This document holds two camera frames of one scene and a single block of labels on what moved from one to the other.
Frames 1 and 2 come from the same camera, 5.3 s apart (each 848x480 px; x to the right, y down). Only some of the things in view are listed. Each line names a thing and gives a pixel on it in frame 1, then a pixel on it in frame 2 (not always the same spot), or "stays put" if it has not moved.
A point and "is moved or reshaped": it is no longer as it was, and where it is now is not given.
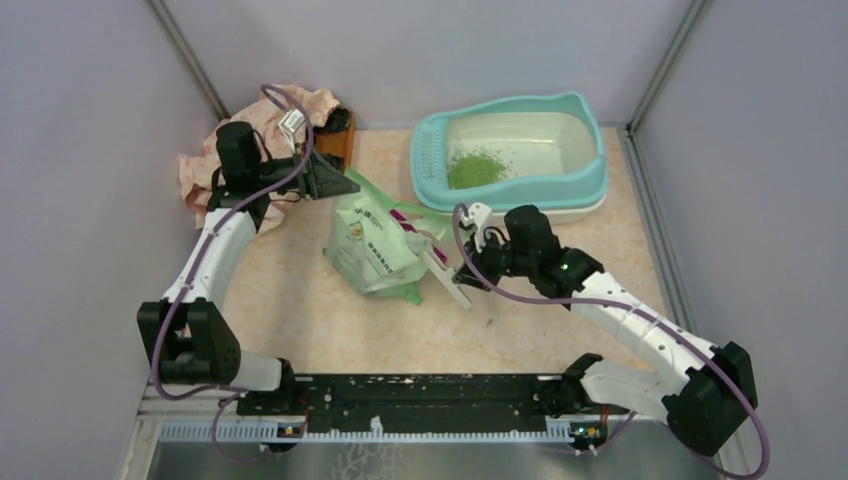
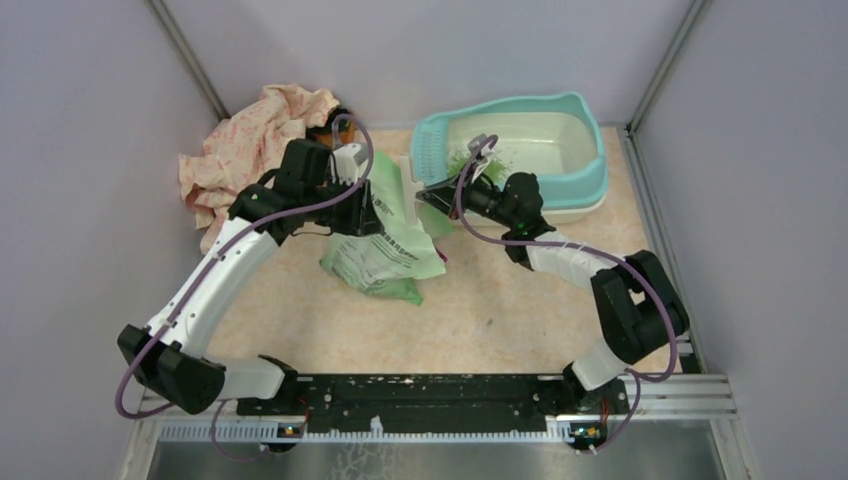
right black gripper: [477, 260] to [442, 196]
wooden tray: [339, 143] stays put
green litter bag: [381, 243] is moved or reshaped
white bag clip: [446, 274] to [411, 189]
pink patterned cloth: [284, 116] stays put
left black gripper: [325, 181] to [361, 218]
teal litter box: [552, 143] stays put
